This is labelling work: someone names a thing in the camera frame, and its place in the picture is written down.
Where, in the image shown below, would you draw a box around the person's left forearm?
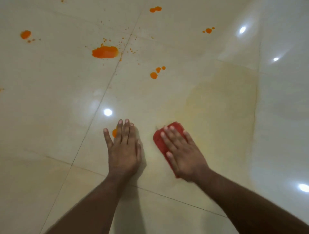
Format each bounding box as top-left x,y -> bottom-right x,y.
44,174 -> 132,234

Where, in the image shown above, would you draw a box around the red cloth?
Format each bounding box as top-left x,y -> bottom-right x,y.
153,121 -> 188,179

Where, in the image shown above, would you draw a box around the orange liquid spill drops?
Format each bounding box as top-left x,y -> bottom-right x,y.
0,0 -> 216,138

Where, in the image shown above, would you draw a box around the person's right hand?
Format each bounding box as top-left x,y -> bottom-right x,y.
160,125 -> 211,184

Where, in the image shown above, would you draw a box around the person's left hand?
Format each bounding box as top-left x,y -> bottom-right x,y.
103,118 -> 143,181

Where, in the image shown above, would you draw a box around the cream tiled floor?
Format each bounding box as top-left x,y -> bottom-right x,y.
0,0 -> 309,234

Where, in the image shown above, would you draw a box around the person's right forearm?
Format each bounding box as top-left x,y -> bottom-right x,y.
195,168 -> 309,234

